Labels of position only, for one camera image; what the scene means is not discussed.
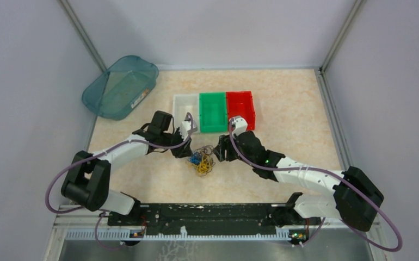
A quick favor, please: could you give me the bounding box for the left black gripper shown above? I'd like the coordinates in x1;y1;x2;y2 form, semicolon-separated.
161;127;194;159

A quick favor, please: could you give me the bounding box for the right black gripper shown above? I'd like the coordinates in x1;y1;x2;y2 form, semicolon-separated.
212;129;255;167

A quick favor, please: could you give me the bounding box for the blue wire bundle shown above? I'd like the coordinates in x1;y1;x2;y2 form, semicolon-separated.
188;151;204;167

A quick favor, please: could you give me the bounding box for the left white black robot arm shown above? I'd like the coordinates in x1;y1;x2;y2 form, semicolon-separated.
61;111;198;225

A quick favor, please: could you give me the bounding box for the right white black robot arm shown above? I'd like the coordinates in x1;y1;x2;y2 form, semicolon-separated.
215;131;384;232

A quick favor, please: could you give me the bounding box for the white plastic bin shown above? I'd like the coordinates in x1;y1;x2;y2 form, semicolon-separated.
172;94;200;134

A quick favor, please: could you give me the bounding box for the green plastic bin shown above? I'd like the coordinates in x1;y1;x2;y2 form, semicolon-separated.
199;92;228;133

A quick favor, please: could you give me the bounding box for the red plastic bin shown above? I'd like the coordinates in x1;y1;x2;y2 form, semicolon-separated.
225;91;256;131

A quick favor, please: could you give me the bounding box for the teal translucent plastic tub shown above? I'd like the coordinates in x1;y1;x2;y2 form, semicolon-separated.
81;55;159;121

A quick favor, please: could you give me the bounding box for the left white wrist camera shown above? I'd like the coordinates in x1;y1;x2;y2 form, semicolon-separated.
180;112;198;141

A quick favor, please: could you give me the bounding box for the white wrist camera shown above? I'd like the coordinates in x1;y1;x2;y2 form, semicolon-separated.
180;112;198;141
229;116;248;135

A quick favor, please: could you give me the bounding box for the yellow wire bundle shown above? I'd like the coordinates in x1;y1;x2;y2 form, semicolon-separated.
194;156;217;177

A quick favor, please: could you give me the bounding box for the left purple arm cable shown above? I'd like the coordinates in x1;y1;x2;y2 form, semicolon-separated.
45;112;199;215

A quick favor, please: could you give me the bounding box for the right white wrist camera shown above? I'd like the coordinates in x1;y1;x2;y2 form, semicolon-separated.
229;116;248;135

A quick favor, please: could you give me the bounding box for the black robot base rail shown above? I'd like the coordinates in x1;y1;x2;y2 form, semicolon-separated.
107;203;321;235

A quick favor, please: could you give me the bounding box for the white slotted cable duct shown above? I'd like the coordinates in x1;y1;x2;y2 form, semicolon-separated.
65;228;305;242

